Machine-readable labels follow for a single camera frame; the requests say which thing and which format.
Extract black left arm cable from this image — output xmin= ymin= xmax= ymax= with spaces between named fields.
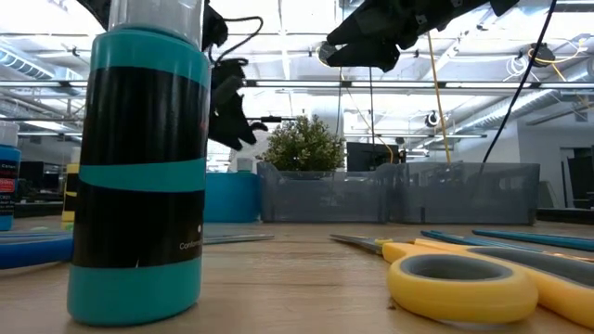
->
xmin=209 ymin=15 xmax=265 ymax=66

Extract blue paint bottle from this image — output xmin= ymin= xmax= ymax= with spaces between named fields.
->
xmin=0 ymin=121 xmax=22 ymax=232

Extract turquoise paint bottle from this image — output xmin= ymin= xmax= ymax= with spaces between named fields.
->
xmin=66 ymin=0 xmax=213 ymax=327

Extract blue scissors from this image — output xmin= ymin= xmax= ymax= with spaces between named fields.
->
xmin=0 ymin=230 xmax=276 ymax=271

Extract person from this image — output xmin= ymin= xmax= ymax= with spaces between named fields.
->
xmin=226 ymin=129 xmax=271 ymax=173

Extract artificial potted plant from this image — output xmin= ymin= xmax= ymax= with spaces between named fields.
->
xmin=262 ymin=114 xmax=347 ymax=182

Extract black hanging cable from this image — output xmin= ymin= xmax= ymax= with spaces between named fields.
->
xmin=366 ymin=67 xmax=376 ymax=146

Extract blue plastic bin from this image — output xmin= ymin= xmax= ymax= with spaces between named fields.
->
xmin=202 ymin=171 xmax=262 ymax=224

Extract black monitor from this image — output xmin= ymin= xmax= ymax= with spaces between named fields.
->
xmin=346 ymin=142 xmax=401 ymax=173

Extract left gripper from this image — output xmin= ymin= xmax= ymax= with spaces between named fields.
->
xmin=207 ymin=58 xmax=270 ymax=152

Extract yellow scissors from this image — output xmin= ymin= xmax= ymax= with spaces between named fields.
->
xmin=329 ymin=233 xmax=594 ymax=331

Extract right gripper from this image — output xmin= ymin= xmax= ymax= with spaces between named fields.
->
xmin=326 ymin=0 xmax=493 ymax=73

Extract horizontal ceiling rail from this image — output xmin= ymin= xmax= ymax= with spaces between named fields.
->
xmin=0 ymin=79 xmax=594 ymax=90

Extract grey translucent bin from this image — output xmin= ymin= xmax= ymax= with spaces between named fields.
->
xmin=256 ymin=161 xmax=395 ymax=225
xmin=388 ymin=161 xmax=541 ymax=227

